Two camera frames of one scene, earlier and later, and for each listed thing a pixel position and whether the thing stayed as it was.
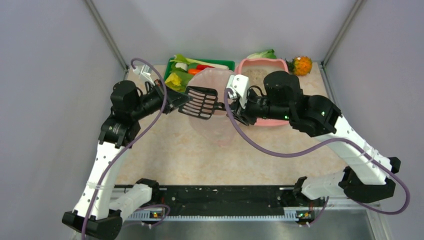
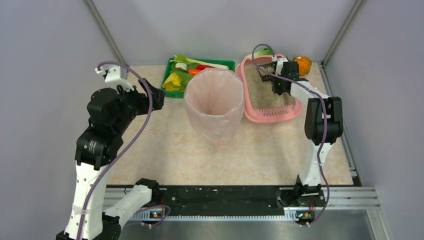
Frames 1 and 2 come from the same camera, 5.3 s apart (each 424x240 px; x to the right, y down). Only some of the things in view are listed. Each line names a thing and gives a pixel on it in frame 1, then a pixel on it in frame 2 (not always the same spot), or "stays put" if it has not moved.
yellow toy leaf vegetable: x=173 y=81 stays put
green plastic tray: x=228 y=64 stays put
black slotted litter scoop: x=204 y=102 -> x=267 y=70
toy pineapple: x=300 y=65 stays put
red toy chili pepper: x=202 y=66 stays put
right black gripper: x=240 y=110 -> x=276 y=86
